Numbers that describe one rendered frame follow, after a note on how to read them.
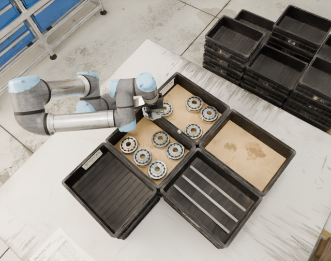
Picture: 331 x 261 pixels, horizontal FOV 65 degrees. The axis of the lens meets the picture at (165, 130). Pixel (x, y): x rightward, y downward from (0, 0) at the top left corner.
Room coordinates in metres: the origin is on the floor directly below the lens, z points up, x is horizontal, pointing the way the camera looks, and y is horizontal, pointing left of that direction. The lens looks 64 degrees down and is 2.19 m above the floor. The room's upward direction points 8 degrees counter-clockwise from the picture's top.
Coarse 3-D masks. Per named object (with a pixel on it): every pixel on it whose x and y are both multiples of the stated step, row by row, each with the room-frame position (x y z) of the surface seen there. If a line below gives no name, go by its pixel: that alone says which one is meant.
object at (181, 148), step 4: (172, 144) 0.56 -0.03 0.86; (176, 144) 0.55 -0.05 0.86; (180, 144) 0.55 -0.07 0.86; (168, 148) 0.54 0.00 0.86; (180, 148) 0.53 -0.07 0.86; (168, 152) 0.52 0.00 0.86; (180, 152) 0.51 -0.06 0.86; (168, 156) 0.49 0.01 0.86; (172, 156) 0.49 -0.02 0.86; (176, 156) 0.49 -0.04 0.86; (180, 156) 0.48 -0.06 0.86
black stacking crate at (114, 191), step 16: (96, 160) 0.54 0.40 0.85; (112, 160) 0.53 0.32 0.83; (80, 176) 0.46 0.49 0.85; (96, 176) 0.45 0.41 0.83; (112, 176) 0.44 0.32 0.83; (128, 176) 0.43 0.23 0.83; (80, 192) 0.38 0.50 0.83; (96, 192) 0.36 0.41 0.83; (112, 192) 0.35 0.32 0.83; (128, 192) 0.34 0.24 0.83; (144, 192) 0.33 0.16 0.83; (96, 208) 0.28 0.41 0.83; (112, 208) 0.27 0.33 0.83; (128, 208) 0.26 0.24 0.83; (144, 208) 0.25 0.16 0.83; (112, 224) 0.19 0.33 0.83
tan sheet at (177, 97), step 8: (176, 88) 0.94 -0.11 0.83; (168, 96) 0.89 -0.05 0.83; (176, 96) 0.88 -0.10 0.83; (184, 96) 0.88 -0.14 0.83; (176, 104) 0.83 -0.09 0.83; (184, 104) 0.82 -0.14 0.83; (176, 112) 0.77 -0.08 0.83; (184, 112) 0.76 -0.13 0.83; (168, 120) 0.73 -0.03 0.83; (176, 120) 0.72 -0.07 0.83; (184, 120) 0.71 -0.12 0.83; (192, 120) 0.70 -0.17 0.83; (200, 120) 0.70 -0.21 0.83; (216, 120) 0.68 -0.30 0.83; (184, 128) 0.66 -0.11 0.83; (208, 128) 0.64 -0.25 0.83
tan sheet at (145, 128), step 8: (144, 120) 0.75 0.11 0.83; (136, 128) 0.70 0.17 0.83; (144, 128) 0.70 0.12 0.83; (152, 128) 0.69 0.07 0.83; (160, 128) 0.68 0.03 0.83; (136, 136) 0.65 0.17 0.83; (144, 136) 0.65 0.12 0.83; (128, 144) 0.61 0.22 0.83; (144, 144) 0.60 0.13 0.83; (152, 144) 0.59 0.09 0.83; (152, 152) 0.54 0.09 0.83; (160, 152) 0.53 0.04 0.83; (160, 160) 0.49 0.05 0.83; (168, 160) 0.48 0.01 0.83; (144, 168) 0.46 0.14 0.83; (168, 168) 0.44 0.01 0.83
